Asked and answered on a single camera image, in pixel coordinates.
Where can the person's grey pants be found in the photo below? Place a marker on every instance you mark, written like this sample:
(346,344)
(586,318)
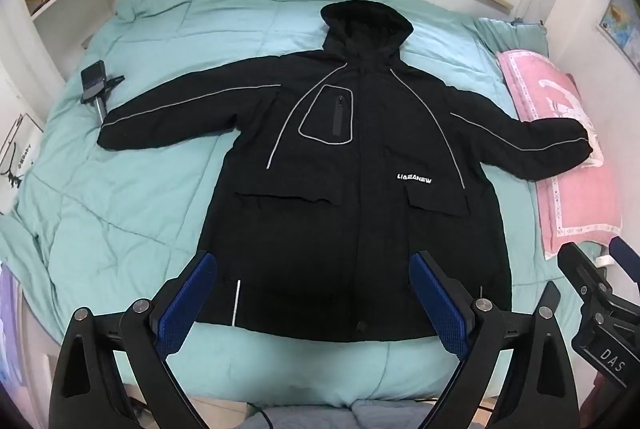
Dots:
(395,415)

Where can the map wall poster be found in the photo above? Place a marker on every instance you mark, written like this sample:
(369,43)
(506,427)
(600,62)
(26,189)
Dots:
(622,24)

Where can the purple cloth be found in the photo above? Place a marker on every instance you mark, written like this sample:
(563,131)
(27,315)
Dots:
(9,324)

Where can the pink pillow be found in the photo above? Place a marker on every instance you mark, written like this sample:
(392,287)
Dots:
(575,209)

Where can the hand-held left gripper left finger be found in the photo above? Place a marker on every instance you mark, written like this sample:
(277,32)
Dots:
(186,304)

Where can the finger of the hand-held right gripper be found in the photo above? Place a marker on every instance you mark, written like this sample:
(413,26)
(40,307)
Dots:
(625,256)
(582,271)

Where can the black phone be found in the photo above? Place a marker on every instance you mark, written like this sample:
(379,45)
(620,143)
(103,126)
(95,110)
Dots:
(93,81)

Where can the teal quilt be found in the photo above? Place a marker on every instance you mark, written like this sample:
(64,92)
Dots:
(125,209)

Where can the black wall decal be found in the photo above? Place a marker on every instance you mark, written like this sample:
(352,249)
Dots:
(14,179)

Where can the teal striped cloth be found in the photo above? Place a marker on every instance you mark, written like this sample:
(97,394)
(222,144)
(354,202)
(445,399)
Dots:
(515,36)

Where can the black hooded jacket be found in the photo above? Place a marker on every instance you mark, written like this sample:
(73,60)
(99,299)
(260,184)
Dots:
(350,209)

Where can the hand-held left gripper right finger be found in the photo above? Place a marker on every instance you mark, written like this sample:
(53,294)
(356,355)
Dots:
(442,304)

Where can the silver selfie stick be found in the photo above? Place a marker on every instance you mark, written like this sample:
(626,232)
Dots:
(100,111)

